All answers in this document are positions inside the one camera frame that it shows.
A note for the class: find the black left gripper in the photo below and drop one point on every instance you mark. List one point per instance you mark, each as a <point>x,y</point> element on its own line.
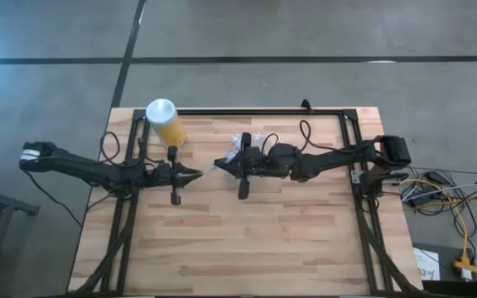
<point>168,176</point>

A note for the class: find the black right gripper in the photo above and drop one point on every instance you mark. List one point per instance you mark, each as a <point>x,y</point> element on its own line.
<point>255,163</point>

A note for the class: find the yellow white wipes canister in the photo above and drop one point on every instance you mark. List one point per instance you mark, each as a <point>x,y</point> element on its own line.
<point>166,124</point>

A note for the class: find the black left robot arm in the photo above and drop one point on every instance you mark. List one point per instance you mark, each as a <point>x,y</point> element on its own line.
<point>77,165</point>

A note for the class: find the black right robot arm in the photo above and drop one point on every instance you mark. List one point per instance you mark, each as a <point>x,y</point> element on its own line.
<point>333,159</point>

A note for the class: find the clear acrylic organizer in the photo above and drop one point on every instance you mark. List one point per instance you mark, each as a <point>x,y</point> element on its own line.
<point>255,142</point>

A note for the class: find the white paper note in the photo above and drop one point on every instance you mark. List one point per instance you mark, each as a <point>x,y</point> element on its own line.
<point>427,265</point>

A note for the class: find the yellow plug adapter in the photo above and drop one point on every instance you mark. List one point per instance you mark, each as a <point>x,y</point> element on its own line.
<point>465,267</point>

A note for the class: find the black aluminium table frame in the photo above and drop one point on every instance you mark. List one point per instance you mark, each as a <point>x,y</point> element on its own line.
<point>263,111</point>

